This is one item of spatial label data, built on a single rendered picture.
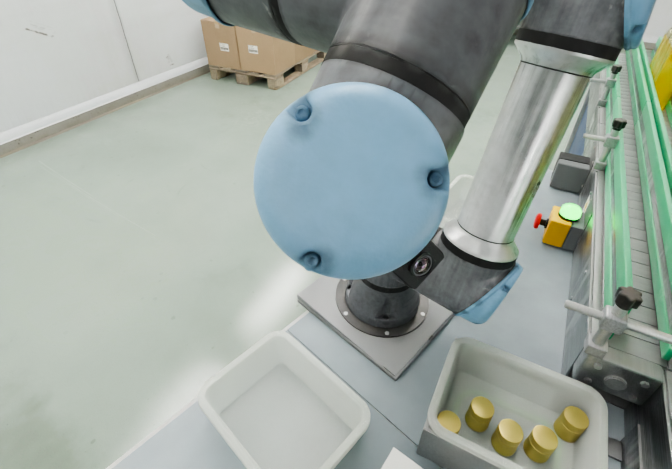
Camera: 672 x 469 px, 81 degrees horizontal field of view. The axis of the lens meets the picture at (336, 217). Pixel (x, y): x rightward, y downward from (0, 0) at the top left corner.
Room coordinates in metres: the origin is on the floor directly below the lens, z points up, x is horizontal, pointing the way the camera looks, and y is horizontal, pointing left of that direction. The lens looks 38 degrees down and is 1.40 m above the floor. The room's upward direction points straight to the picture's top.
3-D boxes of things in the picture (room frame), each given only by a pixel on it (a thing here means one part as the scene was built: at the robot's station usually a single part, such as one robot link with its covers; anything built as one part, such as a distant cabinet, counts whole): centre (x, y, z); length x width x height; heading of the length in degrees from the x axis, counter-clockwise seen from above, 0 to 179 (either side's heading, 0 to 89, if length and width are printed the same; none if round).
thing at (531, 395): (0.28, -0.26, 0.80); 0.22 x 0.17 x 0.09; 62
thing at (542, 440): (0.25, -0.29, 0.79); 0.04 x 0.04 x 0.04
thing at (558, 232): (0.74, -0.55, 0.79); 0.07 x 0.07 x 0.07; 62
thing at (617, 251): (1.13, -0.83, 0.93); 1.75 x 0.01 x 0.08; 152
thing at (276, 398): (0.29, 0.08, 0.78); 0.22 x 0.17 x 0.09; 46
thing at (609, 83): (1.28, -0.86, 0.94); 0.07 x 0.04 x 0.13; 62
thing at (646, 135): (1.09, -0.89, 0.93); 1.75 x 0.01 x 0.08; 152
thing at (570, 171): (0.99, -0.68, 0.79); 0.08 x 0.08 x 0.08; 62
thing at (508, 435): (0.26, -0.25, 0.79); 0.04 x 0.04 x 0.04
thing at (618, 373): (0.32, -0.42, 0.85); 0.09 x 0.04 x 0.07; 62
